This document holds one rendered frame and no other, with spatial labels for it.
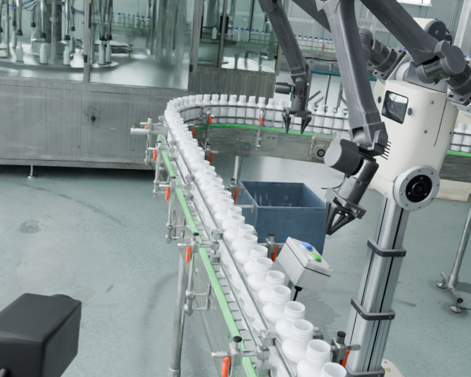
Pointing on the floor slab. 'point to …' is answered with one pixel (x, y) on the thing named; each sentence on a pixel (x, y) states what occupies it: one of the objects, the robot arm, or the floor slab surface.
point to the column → (467, 25)
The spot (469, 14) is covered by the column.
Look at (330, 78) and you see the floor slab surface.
